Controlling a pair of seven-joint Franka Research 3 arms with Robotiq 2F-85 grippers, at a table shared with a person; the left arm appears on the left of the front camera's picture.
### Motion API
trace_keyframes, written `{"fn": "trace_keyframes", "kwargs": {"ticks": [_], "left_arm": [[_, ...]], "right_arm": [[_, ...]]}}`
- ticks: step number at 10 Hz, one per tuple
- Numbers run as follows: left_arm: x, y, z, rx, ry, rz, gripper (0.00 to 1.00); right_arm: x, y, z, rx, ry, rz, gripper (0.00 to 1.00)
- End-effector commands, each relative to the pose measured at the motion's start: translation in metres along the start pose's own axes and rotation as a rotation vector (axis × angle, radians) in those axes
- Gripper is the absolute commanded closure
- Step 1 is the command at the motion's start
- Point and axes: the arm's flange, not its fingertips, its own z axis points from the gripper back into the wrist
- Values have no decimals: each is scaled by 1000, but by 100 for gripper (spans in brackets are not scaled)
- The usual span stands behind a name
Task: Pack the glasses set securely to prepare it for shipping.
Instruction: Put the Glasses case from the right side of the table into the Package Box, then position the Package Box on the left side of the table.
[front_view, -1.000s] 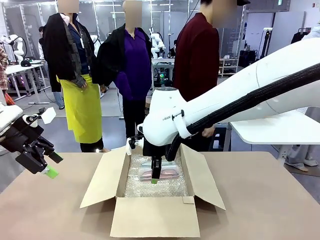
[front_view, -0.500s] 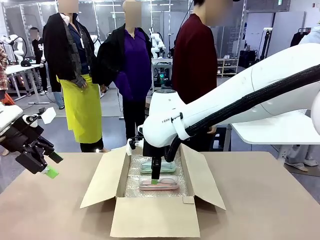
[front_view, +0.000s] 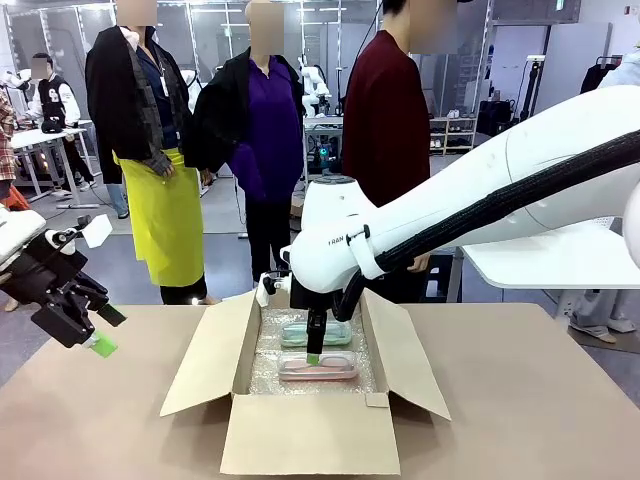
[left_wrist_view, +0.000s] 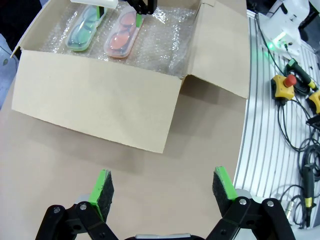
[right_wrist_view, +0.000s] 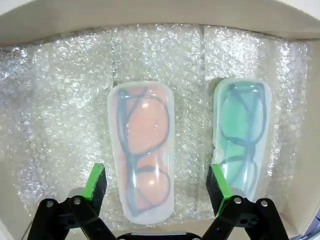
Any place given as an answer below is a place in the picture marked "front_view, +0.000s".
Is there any green glasses case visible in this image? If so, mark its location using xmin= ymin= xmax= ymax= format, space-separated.
xmin=279 ymin=321 xmax=353 ymax=350

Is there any black braided cable sleeve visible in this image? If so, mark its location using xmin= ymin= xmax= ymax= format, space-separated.
xmin=331 ymin=143 xmax=640 ymax=322

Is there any person in purple shirt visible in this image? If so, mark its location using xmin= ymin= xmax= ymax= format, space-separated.
xmin=192 ymin=0 xmax=307 ymax=290

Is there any maroon person left hand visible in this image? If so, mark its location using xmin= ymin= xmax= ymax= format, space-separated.
xmin=406 ymin=251 xmax=433 ymax=274

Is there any person in maroon sweater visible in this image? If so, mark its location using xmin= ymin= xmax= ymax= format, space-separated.
xmin=341 ymin=0 xmax=461 ymax=304

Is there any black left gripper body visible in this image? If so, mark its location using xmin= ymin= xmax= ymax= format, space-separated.
xmin=0 ymin=233 xmax=111 ymax=350

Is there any clear bubble wrap sheet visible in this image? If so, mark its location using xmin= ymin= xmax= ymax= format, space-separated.
xmin=246 ymin=306 xmax=379 ymax=396

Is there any shoe rack with shoes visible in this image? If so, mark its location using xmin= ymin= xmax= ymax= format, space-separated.
xmin=428 ymin=108 xmax=480 ymax=152

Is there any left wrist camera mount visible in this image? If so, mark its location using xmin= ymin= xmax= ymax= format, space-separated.
xmin=43 ymin=214 xmax=114 ymax=251

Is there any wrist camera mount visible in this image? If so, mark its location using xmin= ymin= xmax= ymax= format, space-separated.
xmin=43 ymin=214 xmax=114 ymax=251
xmin=255 ymin=269 xmax=294 ymax=308

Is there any brown cardboard shipping box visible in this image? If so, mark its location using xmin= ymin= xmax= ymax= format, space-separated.
xmin=159 ymin=289 xmax=452 ymax=476

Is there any pink glasses case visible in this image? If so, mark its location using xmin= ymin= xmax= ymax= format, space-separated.
xmin=277 ymin=351 xmax=360 ymax=383

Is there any person in plaid shirt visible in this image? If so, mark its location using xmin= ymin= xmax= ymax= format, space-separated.
xmin=0 ymin=87 xmax=32 ymax=211

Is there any black hanging jacket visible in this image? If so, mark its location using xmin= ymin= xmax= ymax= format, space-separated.
xmin=579 ymin=55 xmax=625 ymax=95

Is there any black stand with white head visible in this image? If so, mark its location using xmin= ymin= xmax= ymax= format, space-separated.
xmin=517 ymin=53 xmax=547 ymax=124

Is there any white background desk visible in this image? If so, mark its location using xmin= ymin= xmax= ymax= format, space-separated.
xmin=8 ymin=126 xmax=100 ymax=210

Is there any person in yellow apron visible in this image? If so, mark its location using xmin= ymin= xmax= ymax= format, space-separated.
xmin=84 ymin=0 xmax=222 ymax=306

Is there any person in varsity jacket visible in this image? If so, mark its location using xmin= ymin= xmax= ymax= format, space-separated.
xmin=22 ymin=52 xmax=97 ymax=195

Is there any white side table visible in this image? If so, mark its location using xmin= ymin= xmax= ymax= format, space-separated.
xmin=461 ymin=218 xmax=640 ymax=316

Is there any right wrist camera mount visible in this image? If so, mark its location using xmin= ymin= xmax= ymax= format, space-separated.
xmin=255 ymin=269 xmax=294 ymax=308

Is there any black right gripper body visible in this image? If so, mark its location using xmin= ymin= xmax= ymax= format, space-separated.
xmin=289 ymin=279 xmax=334 ymax=314

